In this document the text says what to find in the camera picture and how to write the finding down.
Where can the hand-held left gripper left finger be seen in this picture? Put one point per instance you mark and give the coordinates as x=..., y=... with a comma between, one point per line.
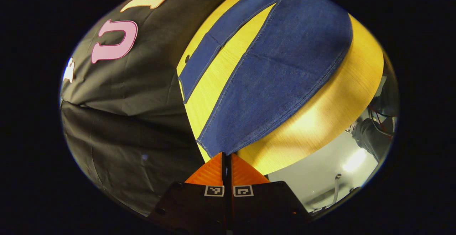
x=199, y=206

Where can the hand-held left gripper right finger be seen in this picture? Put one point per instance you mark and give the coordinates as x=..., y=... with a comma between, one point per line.
x=260, y=206

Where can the blue jeans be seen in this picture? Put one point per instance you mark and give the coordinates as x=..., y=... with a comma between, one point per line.
x=281, y=78

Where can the pale metal tube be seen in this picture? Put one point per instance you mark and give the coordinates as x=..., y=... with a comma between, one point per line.
x=337, y=188

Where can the black backdrop cloth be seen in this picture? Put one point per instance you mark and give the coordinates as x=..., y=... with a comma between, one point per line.
x=124, y=128

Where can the person's dark clothing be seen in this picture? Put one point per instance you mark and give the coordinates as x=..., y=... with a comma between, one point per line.
x=370, y=139

